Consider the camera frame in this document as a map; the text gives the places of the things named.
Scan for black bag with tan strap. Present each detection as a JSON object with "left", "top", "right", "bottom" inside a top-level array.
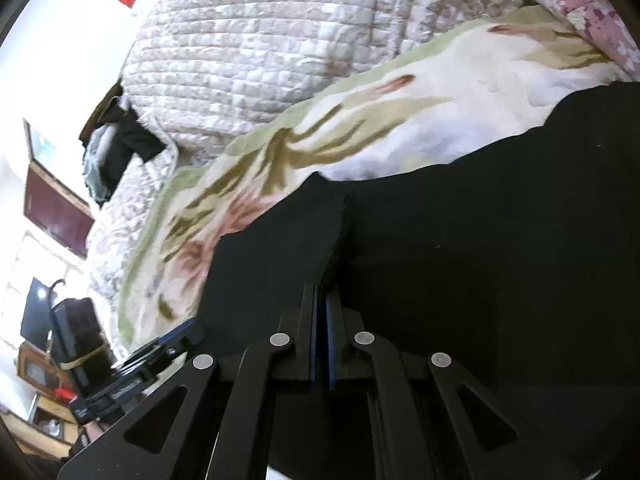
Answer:
[{"left": 49, "top": 297, "right": 115, "bottom": 397}]

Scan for pale blue garment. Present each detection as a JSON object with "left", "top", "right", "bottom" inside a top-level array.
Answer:
[{"left": 81, "top": 125, "right": 115, "bottom": 207}]

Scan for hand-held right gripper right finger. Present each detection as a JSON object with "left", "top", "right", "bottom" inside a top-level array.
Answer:
[{"left": 325, "top": 292, "right": 583, "bottom": 480}]

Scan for wooden cabinet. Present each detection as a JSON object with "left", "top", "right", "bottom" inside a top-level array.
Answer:
[{"left": 16, "top": 342, "right": 83, "bottom": 443}]

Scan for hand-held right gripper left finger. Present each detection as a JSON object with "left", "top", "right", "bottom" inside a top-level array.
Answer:
[{"left": 56, "top": 282, "right": 318, "bottom": 480}]

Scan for white quilted bedspread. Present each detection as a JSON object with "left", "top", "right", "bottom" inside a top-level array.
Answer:
[{"left": 85, "top": 0, "right": 541, "bottom": 348}]

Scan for pink floral quilt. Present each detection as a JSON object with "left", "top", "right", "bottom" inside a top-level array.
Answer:
[{"left": 500, "top": 0, "right": 640, "bottom": 83}]

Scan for floral fleece blanket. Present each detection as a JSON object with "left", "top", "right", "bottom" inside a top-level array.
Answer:
[{"left": 117, "top": 7, "right": 636, "bottom": 356}]

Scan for black garment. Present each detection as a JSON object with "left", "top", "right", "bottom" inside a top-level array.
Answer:
[{"left": 79, "top": 102, "right": 168, "bottom": 196}]

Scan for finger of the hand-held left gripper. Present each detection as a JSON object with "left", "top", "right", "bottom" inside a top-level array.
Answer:
[
  {"left": 111, "top": 342, "right": 195, "bottom": 377},
  {"left": 131, "top": 317, "right": 207, "bottom": 351}
]

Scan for black monitor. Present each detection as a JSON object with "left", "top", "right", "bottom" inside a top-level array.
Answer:
[{"left": 20, "top": 277, "right": 57, "bottom": 352}]

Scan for dark red wooden panel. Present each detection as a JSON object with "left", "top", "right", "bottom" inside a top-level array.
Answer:
[{"left": 24, "top": 159, "right": 96, "bottom": 260}]

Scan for black pants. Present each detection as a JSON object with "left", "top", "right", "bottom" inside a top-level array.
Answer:
[{"left": 192, "top": 80, "right": 640, "bottom": 480}]

